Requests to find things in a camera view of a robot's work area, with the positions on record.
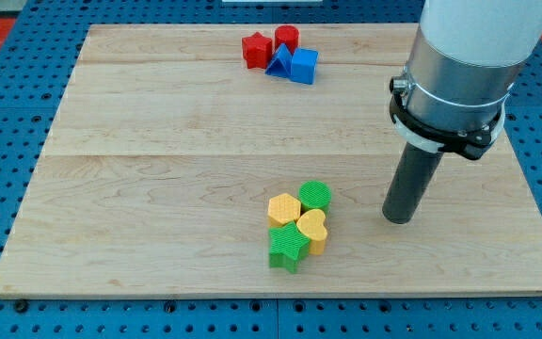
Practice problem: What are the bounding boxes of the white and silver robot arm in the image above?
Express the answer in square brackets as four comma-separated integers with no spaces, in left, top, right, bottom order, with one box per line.
[390,0,542,160]

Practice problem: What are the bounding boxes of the yellow hexagon block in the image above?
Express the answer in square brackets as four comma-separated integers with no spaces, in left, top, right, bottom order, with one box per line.
[267,193,301,228]

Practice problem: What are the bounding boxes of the green cylinder block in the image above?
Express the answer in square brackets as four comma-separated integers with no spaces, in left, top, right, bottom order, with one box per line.
[298,181,331,213]

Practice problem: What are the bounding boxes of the yellow heart block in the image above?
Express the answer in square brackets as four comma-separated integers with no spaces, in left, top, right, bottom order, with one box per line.
[296,209,328,255]

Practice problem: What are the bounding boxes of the green star block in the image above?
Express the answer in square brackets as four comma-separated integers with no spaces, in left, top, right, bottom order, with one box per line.
[268,221,311,274]

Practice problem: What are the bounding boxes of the light wooden board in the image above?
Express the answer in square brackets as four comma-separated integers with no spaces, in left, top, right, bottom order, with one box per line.
[0,24,542,299]

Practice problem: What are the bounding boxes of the blue triangle block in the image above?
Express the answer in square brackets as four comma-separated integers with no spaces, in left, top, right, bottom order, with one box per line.
[265,43,293,78]

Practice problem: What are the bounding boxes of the blue cube block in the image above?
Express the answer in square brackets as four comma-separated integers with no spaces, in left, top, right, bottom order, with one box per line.
[290,48,318,85]

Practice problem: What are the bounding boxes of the red star block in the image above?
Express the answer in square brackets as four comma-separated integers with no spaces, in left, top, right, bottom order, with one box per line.
[242,32,273,69]

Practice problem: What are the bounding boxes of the red cylinder block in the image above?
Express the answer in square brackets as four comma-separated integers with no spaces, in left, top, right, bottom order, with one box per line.
[274,24,300,54]

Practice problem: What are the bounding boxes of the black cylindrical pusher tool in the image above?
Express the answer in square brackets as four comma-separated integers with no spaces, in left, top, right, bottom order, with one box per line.
[382,143,443,224]

